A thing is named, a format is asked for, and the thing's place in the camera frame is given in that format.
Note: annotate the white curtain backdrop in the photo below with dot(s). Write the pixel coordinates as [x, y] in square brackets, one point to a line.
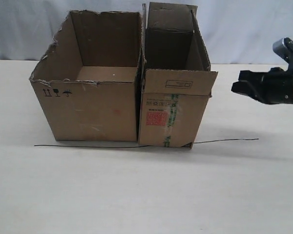
[234, 31]

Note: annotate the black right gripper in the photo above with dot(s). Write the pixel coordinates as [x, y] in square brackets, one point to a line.
[277, 86]

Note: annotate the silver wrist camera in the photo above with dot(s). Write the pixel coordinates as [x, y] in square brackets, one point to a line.
[281, 48]

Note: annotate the torn open cardboard box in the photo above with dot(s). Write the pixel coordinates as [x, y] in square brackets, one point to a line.
[88, 80]

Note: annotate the cardboard box with red print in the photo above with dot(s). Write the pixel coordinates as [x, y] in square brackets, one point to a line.
[177, 79]

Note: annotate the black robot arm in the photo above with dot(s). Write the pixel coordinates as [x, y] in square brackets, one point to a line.
[274, 86]

